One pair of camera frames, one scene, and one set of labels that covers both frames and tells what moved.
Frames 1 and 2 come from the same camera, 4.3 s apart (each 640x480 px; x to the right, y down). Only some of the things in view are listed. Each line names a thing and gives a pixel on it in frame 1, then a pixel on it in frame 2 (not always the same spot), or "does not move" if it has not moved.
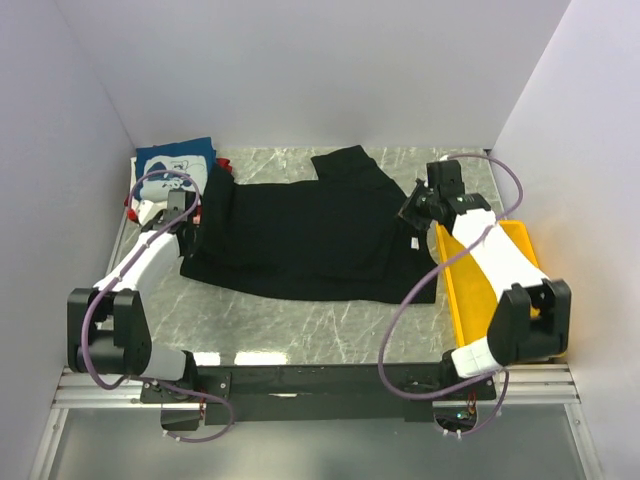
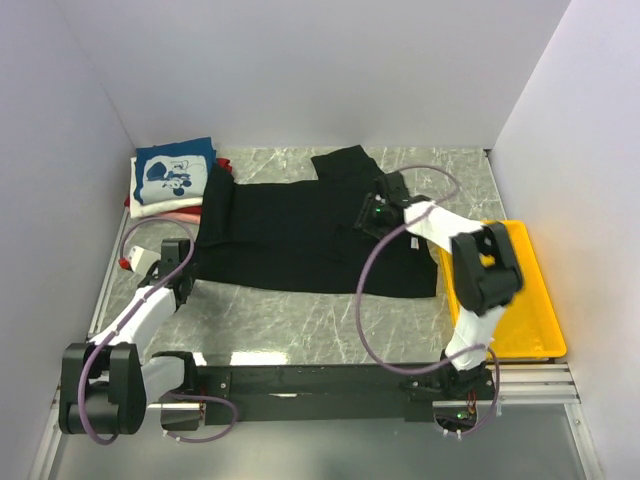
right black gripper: (407, 211) -> (365, 218)
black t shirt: (345, 237) does not move
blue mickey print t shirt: (182, 166) does not move
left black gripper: (190, 251) -> (192, 271)
